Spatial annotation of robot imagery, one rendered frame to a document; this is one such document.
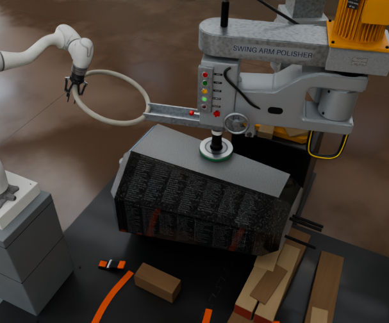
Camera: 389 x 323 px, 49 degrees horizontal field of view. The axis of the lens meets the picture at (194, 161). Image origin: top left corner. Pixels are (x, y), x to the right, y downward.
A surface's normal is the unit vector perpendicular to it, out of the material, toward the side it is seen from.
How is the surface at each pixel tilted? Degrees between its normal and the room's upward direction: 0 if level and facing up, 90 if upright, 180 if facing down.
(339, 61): 90
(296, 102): 90
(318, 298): 0
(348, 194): 0
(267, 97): 90
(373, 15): 90
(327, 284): 0
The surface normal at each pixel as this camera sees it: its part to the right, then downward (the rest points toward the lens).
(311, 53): -0.18, 0.66
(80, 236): 0.01, -0.74
